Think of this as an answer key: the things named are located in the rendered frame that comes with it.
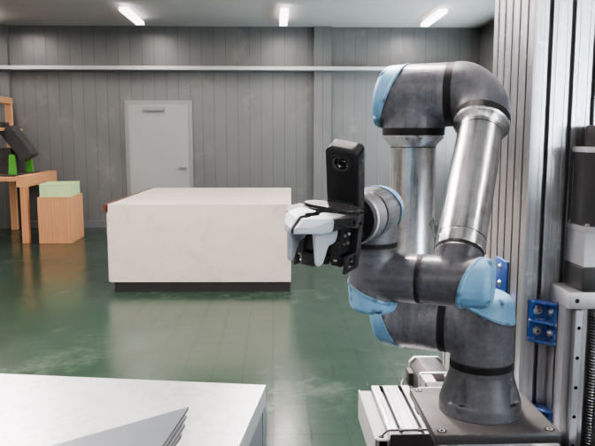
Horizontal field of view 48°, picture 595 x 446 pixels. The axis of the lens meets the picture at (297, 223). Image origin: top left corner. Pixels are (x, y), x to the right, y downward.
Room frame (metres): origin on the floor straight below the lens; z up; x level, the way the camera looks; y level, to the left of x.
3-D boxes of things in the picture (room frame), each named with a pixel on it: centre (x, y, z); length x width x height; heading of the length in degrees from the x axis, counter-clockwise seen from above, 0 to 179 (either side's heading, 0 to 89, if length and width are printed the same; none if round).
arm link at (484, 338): (1.22, -0.34, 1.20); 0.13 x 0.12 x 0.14; 67
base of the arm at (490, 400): (1.22, -0.34, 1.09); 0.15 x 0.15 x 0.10
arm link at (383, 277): (1.02, -0.13, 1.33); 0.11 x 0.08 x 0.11; 67
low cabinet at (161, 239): (7.76, 1.01, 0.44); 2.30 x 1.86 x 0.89; 0
